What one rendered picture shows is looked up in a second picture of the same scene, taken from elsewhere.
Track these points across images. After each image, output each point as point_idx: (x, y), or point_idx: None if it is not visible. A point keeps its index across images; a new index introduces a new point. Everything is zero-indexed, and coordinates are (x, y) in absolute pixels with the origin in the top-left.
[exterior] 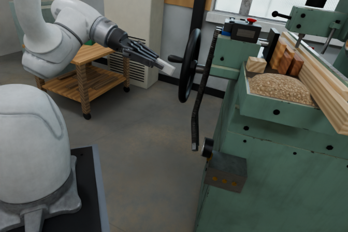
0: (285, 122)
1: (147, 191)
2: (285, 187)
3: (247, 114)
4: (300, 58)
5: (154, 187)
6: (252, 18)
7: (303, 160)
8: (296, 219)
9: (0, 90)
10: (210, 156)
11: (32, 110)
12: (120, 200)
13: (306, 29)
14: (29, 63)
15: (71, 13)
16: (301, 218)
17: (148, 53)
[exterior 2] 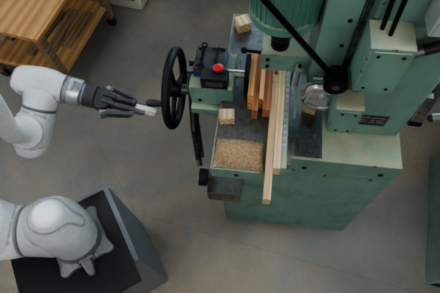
0: (245, 178)
1: (173, 175)
2: (283, 186)
3: (217, 175)
4: (270, 101)
5: (180, 169)
6: (217, 70)
7: (289, 174)
8: (304, 201)
9: (36, 214)
10: (205, 185)
11: (63, 222)
12: (147, 190)
13: (275, 67)
14: (24, 155)
15: (36, 94)
16: (307, 201)
17: (125, 101)
